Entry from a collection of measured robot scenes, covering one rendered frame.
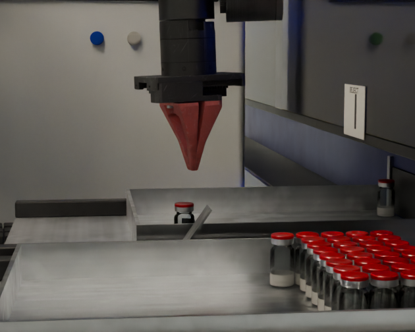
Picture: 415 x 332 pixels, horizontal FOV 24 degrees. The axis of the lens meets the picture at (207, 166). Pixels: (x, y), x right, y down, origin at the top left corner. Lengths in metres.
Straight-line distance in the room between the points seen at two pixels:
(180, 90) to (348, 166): 0.55
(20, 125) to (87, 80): 0.13
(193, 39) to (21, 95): 0.63
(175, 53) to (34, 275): 0.26
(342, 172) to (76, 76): 0.45
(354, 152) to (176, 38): 0.52
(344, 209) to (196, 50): 0.39
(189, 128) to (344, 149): 0.54
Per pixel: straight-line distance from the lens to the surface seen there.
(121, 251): 0.89
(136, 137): 1.58
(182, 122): 0.97
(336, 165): 1.52
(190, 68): 0.97
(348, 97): 1.15
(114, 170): 1.58
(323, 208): 1.26
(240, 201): 1.24
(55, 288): 0.86
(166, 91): 0.95
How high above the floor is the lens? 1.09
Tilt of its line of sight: 7 degrees down
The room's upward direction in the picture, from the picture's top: straight up
